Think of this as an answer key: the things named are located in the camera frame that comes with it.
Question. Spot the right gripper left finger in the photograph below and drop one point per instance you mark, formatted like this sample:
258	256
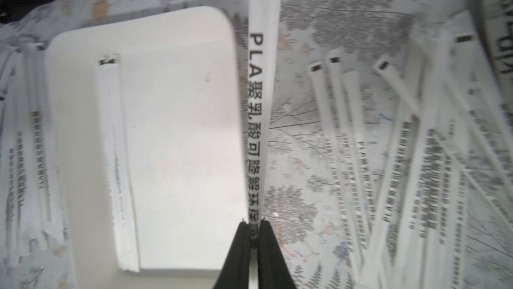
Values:
235	271

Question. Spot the white storage tray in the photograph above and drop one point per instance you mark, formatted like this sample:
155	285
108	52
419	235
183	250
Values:
184	141

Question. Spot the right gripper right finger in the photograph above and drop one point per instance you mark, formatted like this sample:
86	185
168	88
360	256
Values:
273	272

